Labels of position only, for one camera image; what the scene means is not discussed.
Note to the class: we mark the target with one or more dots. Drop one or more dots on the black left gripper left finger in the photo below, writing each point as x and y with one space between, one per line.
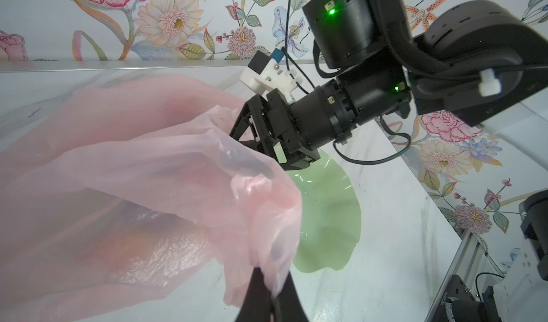
257 305

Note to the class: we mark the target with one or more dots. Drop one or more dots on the green plastic fruit plate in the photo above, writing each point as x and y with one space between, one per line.
331 220

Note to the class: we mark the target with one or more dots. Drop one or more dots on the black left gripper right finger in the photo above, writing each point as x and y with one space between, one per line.
286 307

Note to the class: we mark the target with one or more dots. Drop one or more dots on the pink plastic bag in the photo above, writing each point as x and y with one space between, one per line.
125 193

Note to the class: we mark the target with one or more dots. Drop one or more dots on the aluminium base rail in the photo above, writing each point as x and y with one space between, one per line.
467 291

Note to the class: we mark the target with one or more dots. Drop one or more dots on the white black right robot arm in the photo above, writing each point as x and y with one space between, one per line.
475 61

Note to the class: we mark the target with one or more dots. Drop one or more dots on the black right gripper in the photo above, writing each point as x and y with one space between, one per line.
274 131

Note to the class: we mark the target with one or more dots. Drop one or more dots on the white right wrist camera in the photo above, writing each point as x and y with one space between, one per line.
264 74

